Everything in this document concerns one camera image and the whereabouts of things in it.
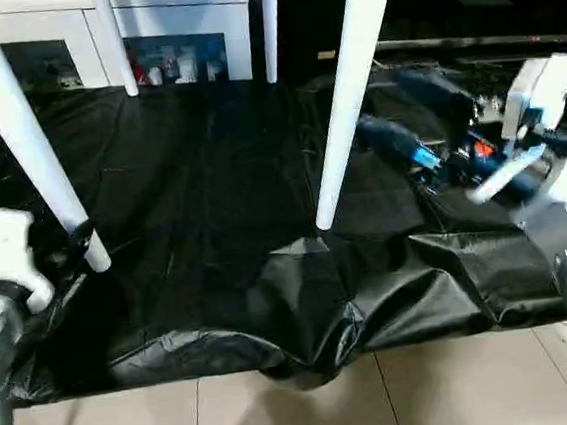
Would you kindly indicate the black work mat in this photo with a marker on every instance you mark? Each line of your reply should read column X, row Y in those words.
column 212, row 204

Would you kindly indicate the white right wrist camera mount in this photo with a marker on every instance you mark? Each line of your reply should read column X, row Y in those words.
column 538, row 92

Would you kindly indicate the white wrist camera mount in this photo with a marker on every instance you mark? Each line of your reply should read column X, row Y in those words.
column 3, row 249
column 538, row 92

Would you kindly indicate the white glass-door cabinet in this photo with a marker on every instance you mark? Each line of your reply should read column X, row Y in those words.
column 169, row 12

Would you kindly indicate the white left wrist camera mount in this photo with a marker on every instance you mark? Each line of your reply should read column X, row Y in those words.
column 3, row 249

